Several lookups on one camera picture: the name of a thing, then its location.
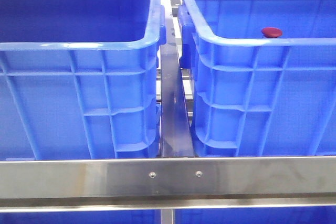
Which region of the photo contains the steel centre divider bar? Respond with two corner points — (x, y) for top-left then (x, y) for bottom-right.
(160, 0), (194, 158)

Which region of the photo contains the stainless steel front rail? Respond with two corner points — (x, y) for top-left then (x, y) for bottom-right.
(1, 156), (335, 212)

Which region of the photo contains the red round button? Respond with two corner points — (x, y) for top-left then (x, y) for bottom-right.
(261, 27), (283, 38)

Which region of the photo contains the lower right blue crate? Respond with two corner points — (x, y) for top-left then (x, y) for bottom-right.
(175, 206), (335, 223)

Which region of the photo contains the blue plastic crate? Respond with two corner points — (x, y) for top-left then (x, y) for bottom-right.
(179, 0), (335, 157)
(1, 0), (166, 161)

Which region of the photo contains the left blue plastic crate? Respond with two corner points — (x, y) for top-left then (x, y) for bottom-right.
(1, 0), (166, 161)

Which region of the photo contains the lower left blue crate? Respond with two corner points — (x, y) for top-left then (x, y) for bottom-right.
(1, 210), (160, 223)

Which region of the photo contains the right blue plastic crate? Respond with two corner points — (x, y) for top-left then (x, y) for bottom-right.
(179, 0), (335, 157)

